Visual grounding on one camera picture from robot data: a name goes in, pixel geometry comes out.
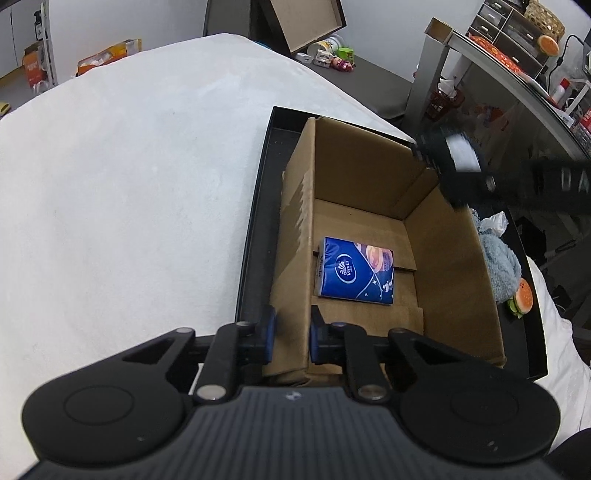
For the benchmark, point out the woven bamboo basket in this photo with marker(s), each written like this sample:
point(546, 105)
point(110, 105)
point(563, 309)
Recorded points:
point(547, 18)

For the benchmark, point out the white frame desk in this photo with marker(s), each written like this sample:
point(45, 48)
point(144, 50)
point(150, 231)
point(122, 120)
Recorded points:
point(508, 97)

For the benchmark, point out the blue-grey plush toy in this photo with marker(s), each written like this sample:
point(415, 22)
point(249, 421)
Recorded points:
point(501, 267)

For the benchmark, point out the white plastic bag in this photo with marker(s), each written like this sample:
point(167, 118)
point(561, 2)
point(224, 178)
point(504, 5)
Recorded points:
point(489, 124)

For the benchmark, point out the white round canister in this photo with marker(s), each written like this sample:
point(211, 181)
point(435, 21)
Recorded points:
point(325, 45)

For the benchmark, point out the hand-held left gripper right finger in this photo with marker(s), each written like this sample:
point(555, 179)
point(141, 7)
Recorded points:
point(316, 334)

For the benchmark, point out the grey drawer organiser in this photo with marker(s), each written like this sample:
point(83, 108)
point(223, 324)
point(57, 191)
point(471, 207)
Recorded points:
point(512, 32)

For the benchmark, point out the white quilt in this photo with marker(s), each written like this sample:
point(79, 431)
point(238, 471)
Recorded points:
point(563, 350)

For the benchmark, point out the white bottle red cap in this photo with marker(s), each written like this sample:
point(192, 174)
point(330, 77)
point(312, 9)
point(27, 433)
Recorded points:
point(561, 92)

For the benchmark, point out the red printed paper strip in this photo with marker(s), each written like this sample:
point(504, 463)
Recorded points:
point(496, 53)

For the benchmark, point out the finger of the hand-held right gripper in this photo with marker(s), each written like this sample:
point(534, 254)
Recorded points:
point(466, 189)

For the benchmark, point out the black shallow tray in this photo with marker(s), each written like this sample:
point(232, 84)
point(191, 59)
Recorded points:
point(263, 207)

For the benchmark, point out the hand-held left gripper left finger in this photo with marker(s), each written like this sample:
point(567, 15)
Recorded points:
point(269, 334)

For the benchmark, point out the orange paper bag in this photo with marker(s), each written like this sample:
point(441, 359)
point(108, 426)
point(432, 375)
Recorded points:
point(34, 69)

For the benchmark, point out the brown cardboard box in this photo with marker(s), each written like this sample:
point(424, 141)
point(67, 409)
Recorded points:
point(369, 207)

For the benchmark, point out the small colourful toy figures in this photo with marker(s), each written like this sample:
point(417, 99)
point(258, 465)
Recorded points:
point(339, 59)

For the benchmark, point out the small burger toy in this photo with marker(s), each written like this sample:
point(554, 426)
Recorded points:
point(522, 297)

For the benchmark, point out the brown box lid black rim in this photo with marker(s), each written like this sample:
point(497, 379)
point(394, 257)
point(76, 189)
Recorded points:
point(309, 21)

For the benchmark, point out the blue tissue pack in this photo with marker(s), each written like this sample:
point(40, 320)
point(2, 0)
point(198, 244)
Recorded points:
point(355, 272)

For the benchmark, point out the white fleece blanket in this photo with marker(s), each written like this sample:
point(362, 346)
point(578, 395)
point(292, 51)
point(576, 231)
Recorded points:
point(138, 184)

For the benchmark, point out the yellow slipper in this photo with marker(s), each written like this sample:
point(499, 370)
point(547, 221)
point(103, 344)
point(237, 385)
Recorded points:
point(3, 110)

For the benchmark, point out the orange cardboard package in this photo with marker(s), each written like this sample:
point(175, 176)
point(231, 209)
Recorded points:
point(108, 55)

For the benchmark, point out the burger plush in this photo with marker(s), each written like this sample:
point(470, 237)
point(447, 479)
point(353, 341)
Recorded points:
point(548, 45)

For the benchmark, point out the red mesh basket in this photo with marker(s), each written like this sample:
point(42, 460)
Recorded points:
point(443, 104)

